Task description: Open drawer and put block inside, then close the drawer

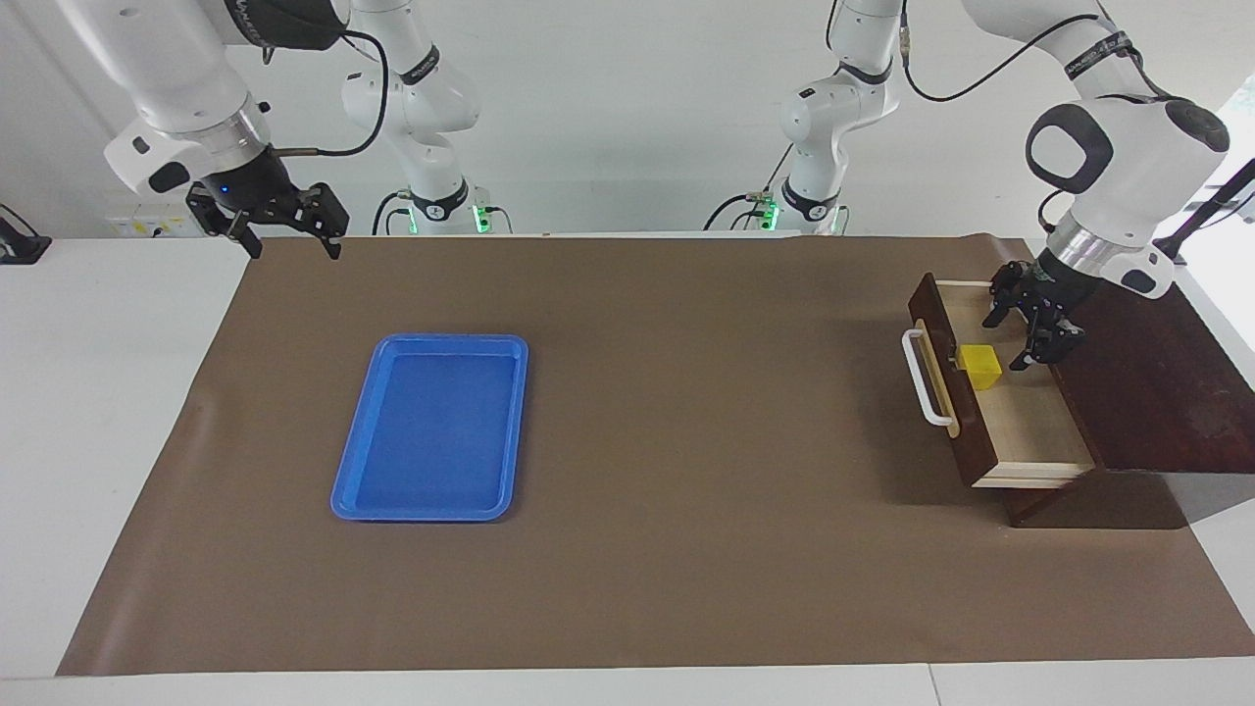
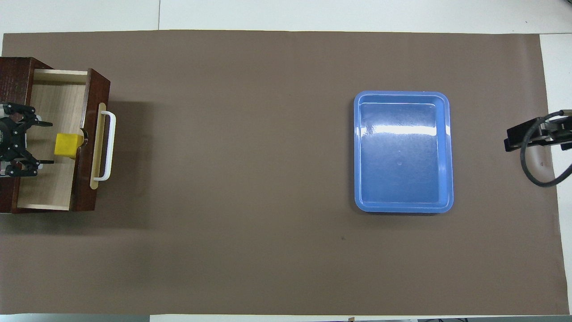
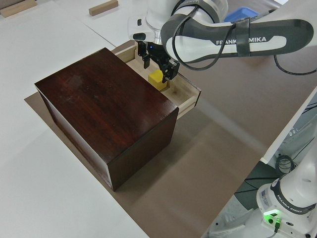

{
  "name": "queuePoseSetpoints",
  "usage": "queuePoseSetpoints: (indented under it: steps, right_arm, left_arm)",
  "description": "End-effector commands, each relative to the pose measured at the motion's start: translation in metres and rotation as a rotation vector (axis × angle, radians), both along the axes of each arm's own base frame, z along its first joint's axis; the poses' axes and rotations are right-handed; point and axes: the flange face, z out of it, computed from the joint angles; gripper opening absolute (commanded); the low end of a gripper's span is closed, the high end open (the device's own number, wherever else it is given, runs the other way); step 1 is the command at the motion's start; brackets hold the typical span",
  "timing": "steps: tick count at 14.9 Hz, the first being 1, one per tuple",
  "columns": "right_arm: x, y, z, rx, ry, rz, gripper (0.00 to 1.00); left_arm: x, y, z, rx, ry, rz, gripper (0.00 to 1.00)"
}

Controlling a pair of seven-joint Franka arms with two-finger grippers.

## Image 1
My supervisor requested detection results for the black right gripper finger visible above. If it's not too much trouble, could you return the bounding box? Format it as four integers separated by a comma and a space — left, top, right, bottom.
185, 190, 265, 259
293, 182, 352, 262

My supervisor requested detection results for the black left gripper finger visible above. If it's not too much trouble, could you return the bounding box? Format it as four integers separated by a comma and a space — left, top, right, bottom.
982, 262, 1029, 328
1011, 303, 1087, 373

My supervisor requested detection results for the yellow block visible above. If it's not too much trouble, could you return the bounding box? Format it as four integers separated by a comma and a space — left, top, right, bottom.
958, 343, 1004, 392

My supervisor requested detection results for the white drawer handle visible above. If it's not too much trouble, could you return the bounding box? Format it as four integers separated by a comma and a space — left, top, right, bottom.
900, 323, 958, 429

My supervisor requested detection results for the dark wooden cabinet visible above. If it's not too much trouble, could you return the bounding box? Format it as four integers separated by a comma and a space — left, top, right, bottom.
1007, 263, 1255, 531

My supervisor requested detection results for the blue plastic tray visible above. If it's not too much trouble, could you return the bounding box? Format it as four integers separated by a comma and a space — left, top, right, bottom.
328, 333, 531, 524

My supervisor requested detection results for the brown table mat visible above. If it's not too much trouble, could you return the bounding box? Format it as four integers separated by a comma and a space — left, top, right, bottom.
56, 233, 1255, 679

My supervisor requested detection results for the black right base cable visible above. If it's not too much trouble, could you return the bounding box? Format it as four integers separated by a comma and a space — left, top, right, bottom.
371, 189, 415, 237

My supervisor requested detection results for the black base cable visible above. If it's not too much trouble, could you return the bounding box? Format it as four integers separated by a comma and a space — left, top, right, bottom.
702, 142, 797, 233
371, 189, 415, 237

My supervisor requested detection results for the white wall socket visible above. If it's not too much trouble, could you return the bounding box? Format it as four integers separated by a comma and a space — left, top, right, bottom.
104, 201, 199, 238

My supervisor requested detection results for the black camera stand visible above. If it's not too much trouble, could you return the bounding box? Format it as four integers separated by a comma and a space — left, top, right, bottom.
1154, 157, 1255, 263

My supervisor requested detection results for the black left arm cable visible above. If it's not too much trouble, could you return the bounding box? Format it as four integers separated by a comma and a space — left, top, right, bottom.
900, 8, 1178, 105

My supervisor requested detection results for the black clamp mount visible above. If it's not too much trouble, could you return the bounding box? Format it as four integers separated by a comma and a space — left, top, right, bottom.
0, 203, 53, 267

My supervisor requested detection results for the black left base cable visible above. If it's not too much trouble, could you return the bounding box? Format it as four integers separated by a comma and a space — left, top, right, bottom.
702, 142, 797, 233

